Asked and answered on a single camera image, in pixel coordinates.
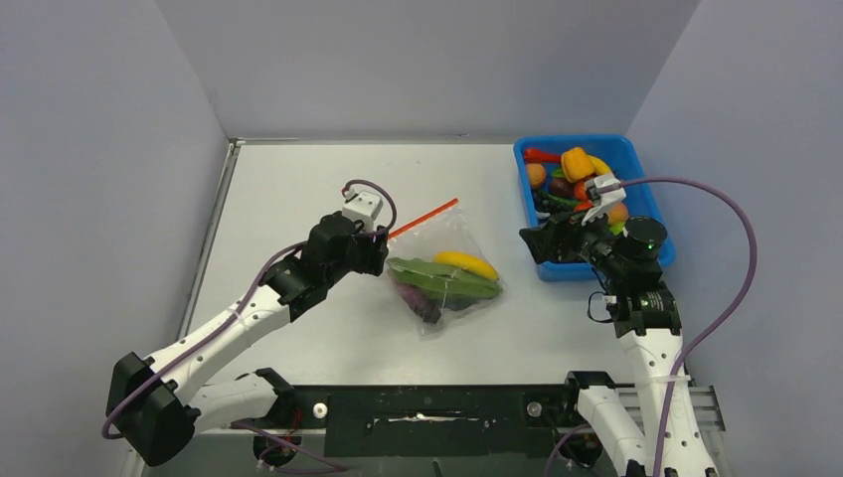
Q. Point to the red chili pepper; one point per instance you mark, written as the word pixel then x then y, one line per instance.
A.
pixel 537 156

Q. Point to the aluminium table edge rail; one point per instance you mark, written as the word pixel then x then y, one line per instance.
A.
pixel 222 191

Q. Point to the green leafy vegetable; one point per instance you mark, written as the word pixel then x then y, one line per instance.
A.
pixel 441 280

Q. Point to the dark blue grapes bunch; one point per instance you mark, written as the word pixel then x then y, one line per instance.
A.
pixel 544 207

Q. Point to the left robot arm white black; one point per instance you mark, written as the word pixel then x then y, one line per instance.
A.
pixel 157 404

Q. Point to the clear zip bag orange zipper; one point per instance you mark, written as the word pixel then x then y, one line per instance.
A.
pixel 441 229

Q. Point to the red tomato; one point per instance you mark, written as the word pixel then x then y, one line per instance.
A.
pixel 580 191

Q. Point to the yellow bell pepper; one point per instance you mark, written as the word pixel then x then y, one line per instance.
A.
pixel 576 164

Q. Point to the dark red fig toy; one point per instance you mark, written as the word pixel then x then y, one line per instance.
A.
pixel 561 187

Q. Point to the yellow banana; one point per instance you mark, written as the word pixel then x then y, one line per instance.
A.
pixel 600 167
pixel 468 262

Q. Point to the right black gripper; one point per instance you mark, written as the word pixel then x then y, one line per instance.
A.
pixel 543 238

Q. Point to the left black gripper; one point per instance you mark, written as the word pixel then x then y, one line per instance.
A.
pixel 375 250

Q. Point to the peach fruit toy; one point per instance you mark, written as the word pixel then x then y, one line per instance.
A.
pixel 618 215
pixel 537 175

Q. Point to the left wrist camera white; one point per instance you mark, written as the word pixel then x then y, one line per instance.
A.
pixel 362 207

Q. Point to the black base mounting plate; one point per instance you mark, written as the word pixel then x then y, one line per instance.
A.
pixel 430 421

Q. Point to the purple eggplant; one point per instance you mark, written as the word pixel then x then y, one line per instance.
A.
pixel 421 303

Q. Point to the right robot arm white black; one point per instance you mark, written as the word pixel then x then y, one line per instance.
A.
pixel 667 440

